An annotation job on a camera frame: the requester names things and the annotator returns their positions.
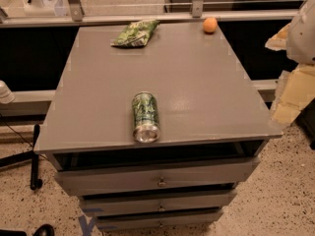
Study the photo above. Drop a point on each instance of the top grey drawer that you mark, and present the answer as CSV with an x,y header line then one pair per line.
x,y
156,177

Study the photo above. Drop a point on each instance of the middle grey drawer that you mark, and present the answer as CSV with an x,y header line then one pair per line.
x,y
159,203

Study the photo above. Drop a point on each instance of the white cylinder object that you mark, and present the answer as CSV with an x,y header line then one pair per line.
x,y
6,96

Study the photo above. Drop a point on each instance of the bottom grey drawer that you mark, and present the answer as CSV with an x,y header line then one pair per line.
x,y
157,219

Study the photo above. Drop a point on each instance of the grey drawer cabinet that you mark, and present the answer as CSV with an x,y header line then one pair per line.
x,y
208,108

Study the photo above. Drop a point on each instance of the black round object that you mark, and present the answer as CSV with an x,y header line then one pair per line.
x,y
44,230

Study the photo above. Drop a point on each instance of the grey drawer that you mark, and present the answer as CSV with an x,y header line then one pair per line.
x,y
156,177
159,203
157,219

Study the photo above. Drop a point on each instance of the metal railing frame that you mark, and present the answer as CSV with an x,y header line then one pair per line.
x,y
15,13

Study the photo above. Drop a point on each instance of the orange fruit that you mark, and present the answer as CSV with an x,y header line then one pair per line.
x,y
210,25

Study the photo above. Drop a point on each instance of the black stand leg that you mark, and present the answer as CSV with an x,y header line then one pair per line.
x,y
30,155

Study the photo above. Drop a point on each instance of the green chip bag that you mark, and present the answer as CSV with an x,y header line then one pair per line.
x,y
136,34

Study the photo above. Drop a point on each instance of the green soda can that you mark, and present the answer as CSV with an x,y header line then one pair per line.
x,y
145,115

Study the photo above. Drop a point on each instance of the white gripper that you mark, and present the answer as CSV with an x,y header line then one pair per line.
x,y
303,38

